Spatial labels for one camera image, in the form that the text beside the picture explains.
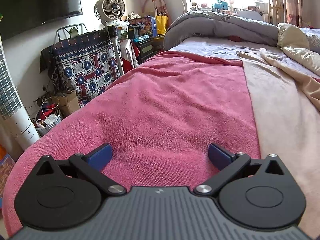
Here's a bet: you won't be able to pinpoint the beige round fan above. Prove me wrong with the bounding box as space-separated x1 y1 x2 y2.
94 0 125 77

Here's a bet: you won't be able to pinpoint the blue plush toy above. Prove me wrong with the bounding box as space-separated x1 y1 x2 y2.
212 0 230 9

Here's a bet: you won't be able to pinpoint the lilac patterned pillow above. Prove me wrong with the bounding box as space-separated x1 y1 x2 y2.
299 27 320 53

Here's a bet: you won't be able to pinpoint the cream quilt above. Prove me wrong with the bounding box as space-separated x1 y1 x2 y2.
280 44 320 64

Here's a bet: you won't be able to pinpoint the grey duvet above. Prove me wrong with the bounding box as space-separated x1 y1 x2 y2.
164 11 279 52

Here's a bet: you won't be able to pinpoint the yellow paper bag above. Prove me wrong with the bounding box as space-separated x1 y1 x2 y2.
155 12 168 36

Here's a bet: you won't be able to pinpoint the beige pants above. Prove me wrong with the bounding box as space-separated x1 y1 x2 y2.
236 47 320 233

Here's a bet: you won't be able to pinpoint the wooden rack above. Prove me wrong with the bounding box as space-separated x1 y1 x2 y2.
267 0 287 25

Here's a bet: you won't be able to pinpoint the cream pillow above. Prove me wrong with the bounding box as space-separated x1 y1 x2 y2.
277 23 310 49

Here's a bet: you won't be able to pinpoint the colourful game box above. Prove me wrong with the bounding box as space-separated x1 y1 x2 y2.
127 16 157 38

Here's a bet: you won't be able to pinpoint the blue cartoon box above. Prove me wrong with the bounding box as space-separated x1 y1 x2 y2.
0 152 17 198

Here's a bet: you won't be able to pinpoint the floral curtain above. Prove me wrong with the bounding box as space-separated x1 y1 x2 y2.
281 0 304 28

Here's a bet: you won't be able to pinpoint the cardboard box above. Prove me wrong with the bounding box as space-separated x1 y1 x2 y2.
56 90 81 117

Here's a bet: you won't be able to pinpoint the metal wire rack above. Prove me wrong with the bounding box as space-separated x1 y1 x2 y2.
55 23 85 42

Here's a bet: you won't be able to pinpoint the black storage box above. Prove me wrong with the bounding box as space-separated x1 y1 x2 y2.
137 39 164 63

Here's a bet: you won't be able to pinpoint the white basket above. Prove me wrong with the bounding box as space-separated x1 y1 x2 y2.
35 115 63 137

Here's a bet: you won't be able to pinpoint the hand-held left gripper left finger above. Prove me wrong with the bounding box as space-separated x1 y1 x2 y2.
36 143 127 196

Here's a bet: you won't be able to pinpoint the pink blanket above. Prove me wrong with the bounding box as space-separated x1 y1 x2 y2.
1 51 262 238

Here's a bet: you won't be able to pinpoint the white tower fan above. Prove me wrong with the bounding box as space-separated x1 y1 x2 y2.
0 34 42 152

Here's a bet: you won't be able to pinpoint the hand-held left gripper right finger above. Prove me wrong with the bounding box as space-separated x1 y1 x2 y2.
194 142 285 196

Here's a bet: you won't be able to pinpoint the lilac bed sheet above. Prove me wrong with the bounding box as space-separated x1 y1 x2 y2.
147 37 320 79

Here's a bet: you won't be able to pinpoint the black television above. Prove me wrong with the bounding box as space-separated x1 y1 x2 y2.
0 0 83 40

